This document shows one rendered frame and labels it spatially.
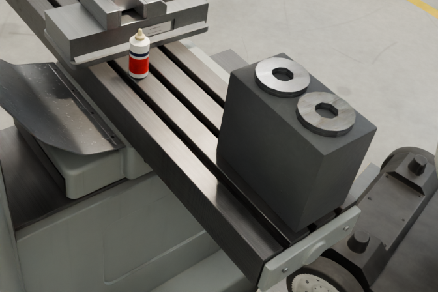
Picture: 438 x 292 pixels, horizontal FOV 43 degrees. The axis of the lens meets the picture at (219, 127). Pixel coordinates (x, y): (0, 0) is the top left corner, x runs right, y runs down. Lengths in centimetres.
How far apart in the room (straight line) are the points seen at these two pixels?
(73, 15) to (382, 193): 90
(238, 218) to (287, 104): 21
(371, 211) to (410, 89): 160
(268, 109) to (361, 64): 225
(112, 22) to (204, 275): 87
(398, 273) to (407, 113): 153
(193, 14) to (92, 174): 43
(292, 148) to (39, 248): 61
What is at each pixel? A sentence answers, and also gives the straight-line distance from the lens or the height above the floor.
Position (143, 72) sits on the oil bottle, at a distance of 115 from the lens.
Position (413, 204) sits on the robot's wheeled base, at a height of 59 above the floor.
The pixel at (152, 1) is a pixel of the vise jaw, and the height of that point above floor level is 104.
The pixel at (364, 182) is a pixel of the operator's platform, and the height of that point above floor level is 40.
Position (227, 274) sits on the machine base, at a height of 20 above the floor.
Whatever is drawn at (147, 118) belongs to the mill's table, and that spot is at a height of 93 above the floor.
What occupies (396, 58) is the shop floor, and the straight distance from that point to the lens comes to 323.
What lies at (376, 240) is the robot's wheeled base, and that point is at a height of 61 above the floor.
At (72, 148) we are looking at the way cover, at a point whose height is 90.
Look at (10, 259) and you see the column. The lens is 114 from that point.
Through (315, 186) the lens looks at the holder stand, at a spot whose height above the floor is 105.
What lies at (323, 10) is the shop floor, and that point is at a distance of 347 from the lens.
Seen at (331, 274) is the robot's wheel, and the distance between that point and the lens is 132.
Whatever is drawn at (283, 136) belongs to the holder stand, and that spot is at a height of 109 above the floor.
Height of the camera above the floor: 166
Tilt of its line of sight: 43 degrees down
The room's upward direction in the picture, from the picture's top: 10 degrees clockwise
